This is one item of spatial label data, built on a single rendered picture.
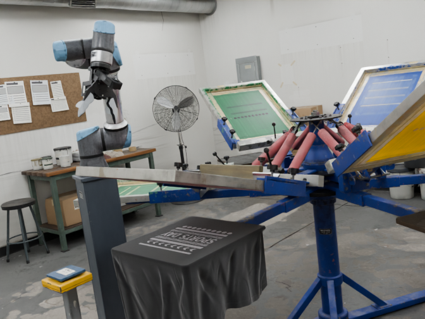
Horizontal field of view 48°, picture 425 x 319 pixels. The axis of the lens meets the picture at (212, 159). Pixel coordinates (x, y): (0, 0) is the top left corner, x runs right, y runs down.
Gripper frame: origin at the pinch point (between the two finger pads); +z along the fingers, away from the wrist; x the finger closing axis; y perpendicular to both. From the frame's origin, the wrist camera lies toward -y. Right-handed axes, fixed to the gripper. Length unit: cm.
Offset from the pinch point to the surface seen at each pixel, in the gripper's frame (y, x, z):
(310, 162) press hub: 1, -144, 0
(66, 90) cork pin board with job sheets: 379, -201, -89
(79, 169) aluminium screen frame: 26.8, -10.9, 16.7
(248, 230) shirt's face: -18, -65, 36
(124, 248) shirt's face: 16, -29, 47
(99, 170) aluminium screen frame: 12.8, -10.9, 16.6
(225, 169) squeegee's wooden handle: 2, -71, 11
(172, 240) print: 3, -43, 43
